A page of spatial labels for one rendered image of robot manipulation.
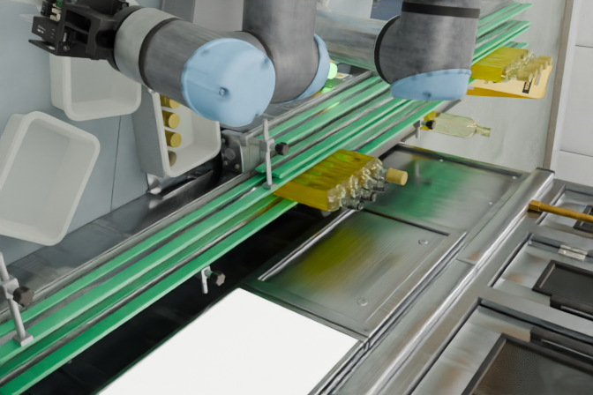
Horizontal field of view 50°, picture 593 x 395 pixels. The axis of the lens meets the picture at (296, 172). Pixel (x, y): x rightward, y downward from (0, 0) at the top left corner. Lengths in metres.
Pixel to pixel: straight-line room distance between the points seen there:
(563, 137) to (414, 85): 6.80
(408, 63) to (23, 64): 0.69
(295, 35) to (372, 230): 1.05
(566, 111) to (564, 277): 6.07
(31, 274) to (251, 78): 0.81
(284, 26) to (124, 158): 0.85
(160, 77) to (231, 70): 0.08
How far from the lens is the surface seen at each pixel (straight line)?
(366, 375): 1.24
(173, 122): 1.42
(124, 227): 1.37
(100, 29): 0.65
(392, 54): 1.00
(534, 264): 1.64
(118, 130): 1.42
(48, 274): 1.28
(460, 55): 0.98
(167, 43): 0.60
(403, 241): 1.60
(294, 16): 0.65
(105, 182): 1.42
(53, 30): 0.71
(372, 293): 1.42
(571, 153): 7.79
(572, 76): 7.51
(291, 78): 0.65
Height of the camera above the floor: 1.82
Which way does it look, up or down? 34 degrees down
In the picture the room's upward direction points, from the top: 106 degrees clockwise
